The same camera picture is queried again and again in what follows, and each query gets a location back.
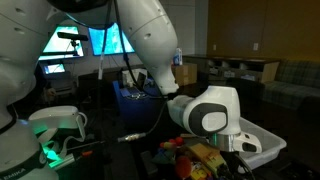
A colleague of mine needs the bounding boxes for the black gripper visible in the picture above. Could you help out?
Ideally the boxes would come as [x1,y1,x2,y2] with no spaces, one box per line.
[216,151,248,180]

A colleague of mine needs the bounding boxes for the red ball with white rope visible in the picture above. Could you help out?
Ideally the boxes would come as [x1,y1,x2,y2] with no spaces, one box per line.
[174,155,193,179]

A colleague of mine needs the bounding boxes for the small red ball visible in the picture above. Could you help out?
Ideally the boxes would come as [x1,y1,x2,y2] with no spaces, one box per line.
[174,136,185,147]

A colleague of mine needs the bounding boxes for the blue sponge cloth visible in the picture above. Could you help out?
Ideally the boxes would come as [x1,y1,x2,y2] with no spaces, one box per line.
[151,149,176,166]

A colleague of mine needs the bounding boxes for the black rectangular block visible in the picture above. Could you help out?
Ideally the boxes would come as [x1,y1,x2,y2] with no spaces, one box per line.
[139,150,158,177]

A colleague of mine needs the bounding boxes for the clear plastic bin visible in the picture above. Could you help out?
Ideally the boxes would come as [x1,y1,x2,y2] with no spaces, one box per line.
[238,117,288,170]

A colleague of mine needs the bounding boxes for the low wooden shelf cabinet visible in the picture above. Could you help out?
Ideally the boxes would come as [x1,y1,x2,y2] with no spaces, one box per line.
[183,54,280,84]

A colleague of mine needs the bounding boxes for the cardboard box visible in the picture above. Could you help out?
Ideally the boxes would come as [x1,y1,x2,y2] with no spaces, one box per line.
[171,63,198,87]

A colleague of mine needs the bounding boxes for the green plaid sofa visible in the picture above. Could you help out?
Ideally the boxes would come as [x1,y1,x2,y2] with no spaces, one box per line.
[263,59,320,111]

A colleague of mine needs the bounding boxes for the blue printed carton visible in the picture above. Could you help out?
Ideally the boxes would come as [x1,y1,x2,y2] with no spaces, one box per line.
[173,47,184,66]

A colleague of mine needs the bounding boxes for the white paper bag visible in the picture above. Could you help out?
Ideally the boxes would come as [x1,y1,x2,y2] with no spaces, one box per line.
[121,68,148,88]

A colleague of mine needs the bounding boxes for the white control box green light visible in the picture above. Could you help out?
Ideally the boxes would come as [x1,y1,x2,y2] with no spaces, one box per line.
[28,105,88,161]

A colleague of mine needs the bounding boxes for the small lit screen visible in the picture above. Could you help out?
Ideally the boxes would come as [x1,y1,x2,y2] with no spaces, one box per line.
[43,63,66,75]

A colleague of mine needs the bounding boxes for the person in dark clothes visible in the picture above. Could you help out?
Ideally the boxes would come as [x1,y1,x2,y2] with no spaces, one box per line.
[31,64,59,108]

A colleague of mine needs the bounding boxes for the red handle tool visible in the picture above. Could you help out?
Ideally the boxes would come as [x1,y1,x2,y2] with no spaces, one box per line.
[53,150,94,169]

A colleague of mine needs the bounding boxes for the large wall monitor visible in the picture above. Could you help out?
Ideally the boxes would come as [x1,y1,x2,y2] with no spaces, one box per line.
[88,22,136,57]

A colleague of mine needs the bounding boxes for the black stereo camera bar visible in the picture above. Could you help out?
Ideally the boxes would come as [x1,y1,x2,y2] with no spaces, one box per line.
[56,31,90,51]

